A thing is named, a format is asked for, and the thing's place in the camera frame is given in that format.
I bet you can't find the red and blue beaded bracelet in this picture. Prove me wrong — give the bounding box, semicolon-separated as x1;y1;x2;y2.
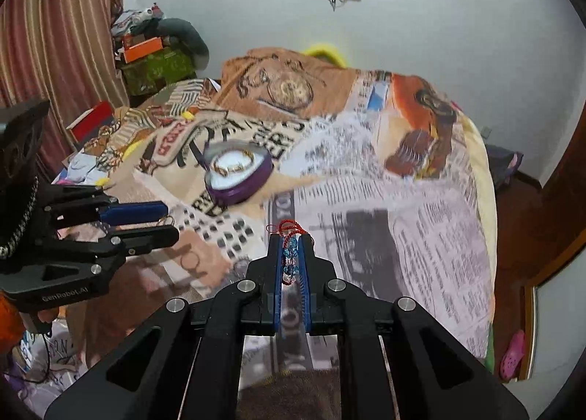
267;219;315;287

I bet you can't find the printed blanket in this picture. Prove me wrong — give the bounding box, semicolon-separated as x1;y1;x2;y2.
9;48;499;420

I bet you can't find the purple heart-shaped jewelry box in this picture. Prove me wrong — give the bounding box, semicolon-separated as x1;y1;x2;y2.
203;140;274;207

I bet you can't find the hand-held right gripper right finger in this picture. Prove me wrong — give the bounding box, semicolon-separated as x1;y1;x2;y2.
298;236;544;420

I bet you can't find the dark clothes heap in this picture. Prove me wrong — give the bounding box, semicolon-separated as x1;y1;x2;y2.
485;144;524;192

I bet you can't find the gold chain bracelet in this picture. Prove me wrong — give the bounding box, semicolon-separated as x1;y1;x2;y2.
209;150;256;176

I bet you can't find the red book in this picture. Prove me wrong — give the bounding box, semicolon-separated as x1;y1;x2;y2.
66;101;115;144

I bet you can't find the white clothes pile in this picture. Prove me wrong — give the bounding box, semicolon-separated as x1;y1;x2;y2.
111;3;166;37

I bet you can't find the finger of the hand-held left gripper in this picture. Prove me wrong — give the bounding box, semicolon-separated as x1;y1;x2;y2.
34;225;181;277
43;184;168;229

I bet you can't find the yellow plastic item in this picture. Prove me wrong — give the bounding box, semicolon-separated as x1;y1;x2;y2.
303;43;349;67

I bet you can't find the grey cloth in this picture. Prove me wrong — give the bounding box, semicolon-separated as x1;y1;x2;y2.
157;18;211;71

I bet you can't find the striped red curtain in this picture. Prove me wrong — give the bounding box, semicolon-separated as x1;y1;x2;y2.
0;0;134;183

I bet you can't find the metal chain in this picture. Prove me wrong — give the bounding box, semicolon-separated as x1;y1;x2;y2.
0;175;40;260

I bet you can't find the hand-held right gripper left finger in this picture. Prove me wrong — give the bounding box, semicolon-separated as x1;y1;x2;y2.
43;233;282;420

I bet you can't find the black cable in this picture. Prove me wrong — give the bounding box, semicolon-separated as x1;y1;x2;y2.
25;331;58;386

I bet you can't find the pink slipper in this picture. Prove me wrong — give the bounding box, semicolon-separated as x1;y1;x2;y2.
498;329;527;382

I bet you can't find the orange box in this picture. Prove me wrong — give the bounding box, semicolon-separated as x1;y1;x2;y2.
123;37;164;63

